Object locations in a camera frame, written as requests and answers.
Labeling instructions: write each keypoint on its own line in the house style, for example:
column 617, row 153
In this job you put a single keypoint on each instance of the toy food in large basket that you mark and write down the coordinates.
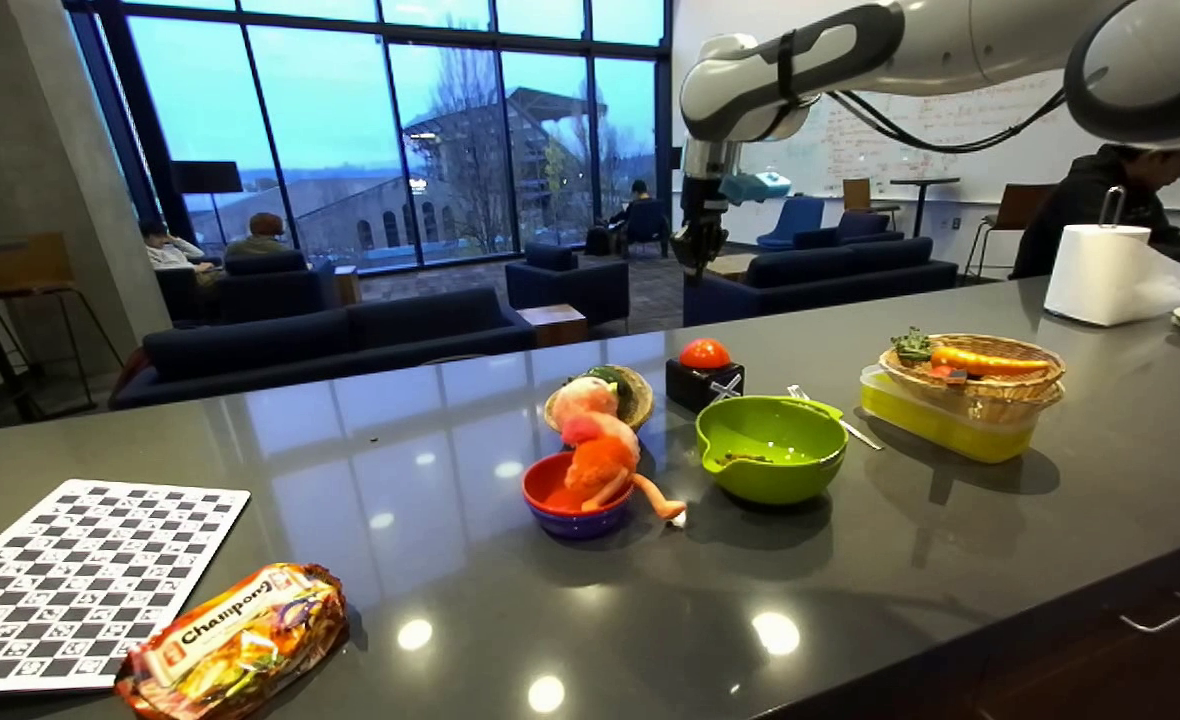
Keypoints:
column 988, row 362

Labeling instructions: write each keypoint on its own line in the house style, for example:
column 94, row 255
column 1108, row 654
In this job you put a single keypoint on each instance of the small wicker basket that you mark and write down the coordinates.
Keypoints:
column 639, row 396

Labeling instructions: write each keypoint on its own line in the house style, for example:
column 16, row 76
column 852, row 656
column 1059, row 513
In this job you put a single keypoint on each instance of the red bowl with blue rim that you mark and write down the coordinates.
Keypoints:
column 555, row 507

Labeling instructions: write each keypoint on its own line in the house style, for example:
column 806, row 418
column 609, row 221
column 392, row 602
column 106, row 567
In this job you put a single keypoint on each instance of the dark armchair with seated people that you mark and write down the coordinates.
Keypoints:
column 263, row 286

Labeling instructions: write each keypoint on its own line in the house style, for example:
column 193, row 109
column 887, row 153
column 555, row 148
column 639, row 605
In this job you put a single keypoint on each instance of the orange snack bag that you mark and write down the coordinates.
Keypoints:
column 233, row 645

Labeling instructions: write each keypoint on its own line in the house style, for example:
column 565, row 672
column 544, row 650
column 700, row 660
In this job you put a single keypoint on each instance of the dark blue sofa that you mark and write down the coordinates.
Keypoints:
column 843, row 273

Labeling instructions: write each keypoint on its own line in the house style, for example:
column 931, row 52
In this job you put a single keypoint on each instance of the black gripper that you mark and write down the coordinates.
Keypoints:
column 706, row 207

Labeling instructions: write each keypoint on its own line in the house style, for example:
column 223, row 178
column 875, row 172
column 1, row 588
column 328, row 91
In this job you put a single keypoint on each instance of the green plastic bowl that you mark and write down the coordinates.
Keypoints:
column 769, row 461

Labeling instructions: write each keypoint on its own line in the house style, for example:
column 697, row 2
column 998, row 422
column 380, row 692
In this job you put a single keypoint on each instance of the person in black jacket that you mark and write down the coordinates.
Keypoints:
column 1081, row 207

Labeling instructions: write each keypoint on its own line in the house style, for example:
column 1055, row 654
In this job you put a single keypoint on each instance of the blue wrist camera box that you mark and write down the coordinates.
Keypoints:
column 756, row 184

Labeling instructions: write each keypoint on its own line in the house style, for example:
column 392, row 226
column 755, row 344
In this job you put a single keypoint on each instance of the white paper towel roll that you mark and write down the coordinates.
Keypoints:
column 1108, row 273

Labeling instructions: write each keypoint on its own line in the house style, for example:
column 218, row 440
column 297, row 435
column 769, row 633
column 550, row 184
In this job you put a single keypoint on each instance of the large wicker basket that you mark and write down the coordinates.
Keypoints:
column 1015, row 385

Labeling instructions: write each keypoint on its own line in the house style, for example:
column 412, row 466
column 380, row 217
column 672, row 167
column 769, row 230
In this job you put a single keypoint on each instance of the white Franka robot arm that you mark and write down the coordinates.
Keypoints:
column 962, row 43

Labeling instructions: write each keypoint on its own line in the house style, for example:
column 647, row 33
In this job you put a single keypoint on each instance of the dark wood table cabinet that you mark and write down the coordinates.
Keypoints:
column 1043, row 654

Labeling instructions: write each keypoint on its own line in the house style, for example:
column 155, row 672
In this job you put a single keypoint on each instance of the silver fork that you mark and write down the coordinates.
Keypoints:
column 843, row 422

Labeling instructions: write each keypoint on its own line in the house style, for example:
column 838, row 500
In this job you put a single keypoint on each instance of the pink flamingo toy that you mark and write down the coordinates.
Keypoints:
column 594, row 461

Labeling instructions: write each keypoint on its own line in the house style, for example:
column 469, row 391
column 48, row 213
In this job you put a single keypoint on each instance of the checkered calibration board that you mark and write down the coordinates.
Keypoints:
column 81, row 583

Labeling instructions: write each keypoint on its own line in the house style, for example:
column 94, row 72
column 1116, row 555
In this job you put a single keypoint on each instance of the wooden bar chair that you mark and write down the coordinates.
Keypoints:
column 1022, row 207

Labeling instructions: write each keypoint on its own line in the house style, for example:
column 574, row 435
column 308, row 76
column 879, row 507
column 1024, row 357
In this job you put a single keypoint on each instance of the small coffee table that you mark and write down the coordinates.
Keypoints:
column 555, row 320

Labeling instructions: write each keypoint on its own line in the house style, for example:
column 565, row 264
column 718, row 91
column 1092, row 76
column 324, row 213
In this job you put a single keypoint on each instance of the round high table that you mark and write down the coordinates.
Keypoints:
column 925, row 182

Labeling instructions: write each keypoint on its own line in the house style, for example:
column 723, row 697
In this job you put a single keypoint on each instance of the wooden high stool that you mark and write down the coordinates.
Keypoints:
column 33, row 264

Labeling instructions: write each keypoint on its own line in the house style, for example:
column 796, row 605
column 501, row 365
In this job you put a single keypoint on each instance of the yellow plastic container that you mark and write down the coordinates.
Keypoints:
column 941, row 424

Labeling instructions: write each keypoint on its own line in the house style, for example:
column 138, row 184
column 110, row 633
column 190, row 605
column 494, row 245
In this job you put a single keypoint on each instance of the green toy pepper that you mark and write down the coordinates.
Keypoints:
column 614, row 380

